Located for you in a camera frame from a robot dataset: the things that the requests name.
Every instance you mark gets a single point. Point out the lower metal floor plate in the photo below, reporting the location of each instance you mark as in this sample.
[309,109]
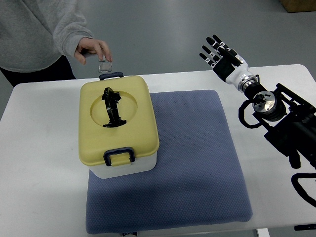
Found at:
[105,67]

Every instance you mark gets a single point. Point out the person's grey sweater torso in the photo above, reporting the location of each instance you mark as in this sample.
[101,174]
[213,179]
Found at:
[26,35]

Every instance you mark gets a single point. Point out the yellow box lid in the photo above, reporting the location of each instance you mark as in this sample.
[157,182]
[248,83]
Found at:
[117,122]

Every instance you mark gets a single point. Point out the white storage box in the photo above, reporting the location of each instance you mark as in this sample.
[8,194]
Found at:
[139,165]

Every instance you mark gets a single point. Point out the person's bare hand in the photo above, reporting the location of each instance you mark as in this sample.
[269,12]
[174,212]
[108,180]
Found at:
[92,46]

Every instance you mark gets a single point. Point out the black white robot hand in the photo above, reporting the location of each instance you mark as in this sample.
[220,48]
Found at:
[228,65]

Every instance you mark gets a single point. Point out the metal floor plate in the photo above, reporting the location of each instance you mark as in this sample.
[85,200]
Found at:
[103,59]
[105,67]

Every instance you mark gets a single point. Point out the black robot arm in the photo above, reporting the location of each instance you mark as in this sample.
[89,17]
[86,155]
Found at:
[290,121]

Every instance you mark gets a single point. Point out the upper metal floor plate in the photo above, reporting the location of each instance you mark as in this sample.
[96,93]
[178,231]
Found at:
[103,59]

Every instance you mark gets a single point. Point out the blue cushion mat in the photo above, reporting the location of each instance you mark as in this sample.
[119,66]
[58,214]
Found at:
[197,179]

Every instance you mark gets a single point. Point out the grey sweater sleeve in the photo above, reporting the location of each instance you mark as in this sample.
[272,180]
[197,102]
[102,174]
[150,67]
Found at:
[70,27]

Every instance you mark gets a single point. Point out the cardboard box corner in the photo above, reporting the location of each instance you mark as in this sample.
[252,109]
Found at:
[295,6]

